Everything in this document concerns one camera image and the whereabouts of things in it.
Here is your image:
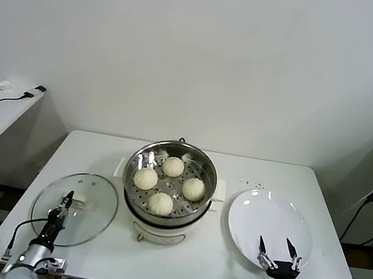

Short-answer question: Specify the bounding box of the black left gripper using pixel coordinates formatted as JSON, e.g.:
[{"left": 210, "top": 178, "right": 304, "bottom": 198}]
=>
[{"left": 34, "top": 185, "right": 76, "bottom": 251}]

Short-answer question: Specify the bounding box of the round glass pot lid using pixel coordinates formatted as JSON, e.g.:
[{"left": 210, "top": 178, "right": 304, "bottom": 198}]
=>
[{"left": 25, "top": 164, "right": 124, "bottom": 256}]

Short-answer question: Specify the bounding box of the white steamed baozi bun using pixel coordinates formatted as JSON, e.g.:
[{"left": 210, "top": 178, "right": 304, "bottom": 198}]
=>
[
  {"left": 145, "top": 190, "right": 177, "bottom": 218},
  {"left": 160, "top": 155, "right": 187, "bottom": 179},
  {"left": 132, "top": 166, "right": 160, "bottom": 193},
  {"left": 179, "top": 176, "right": 208, "bottom": 203}
]

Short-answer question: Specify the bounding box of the stainless steel perforated steamer pot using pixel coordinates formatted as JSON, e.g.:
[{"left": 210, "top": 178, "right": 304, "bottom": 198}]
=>
[{"left": 118, "top": 133, "right": 224, "bottom": 227}]

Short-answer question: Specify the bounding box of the round white plate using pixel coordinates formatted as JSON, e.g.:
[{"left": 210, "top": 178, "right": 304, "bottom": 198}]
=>
[{"left": 219, "top": 184, "right": 321, "bottom": 279}]

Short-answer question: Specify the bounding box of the cream electric cooker base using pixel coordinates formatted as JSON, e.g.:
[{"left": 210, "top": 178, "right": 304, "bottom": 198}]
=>
[{"left": 104, "top": 156, "right": 230, "bottom": 256}]

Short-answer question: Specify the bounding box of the small white case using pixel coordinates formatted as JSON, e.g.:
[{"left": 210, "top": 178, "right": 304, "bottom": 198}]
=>
[{"left": 0, "top": 78, "right": 14, "bottom": 93}]

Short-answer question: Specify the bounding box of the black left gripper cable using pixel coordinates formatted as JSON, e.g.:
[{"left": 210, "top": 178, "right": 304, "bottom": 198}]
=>
[{"left": 5, "top": 213, "right": 49, "bottom": 266}]

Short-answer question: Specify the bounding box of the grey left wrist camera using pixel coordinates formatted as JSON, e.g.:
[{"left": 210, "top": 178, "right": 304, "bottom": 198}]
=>
[{"left": 39, "top": 254, "right": 68, "bottom": 276}]

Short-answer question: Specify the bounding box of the black cable adapter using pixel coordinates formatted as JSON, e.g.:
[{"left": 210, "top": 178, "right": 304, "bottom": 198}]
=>
[{"left": 23, "top": 83, "right": 48, "bottom": 102}]

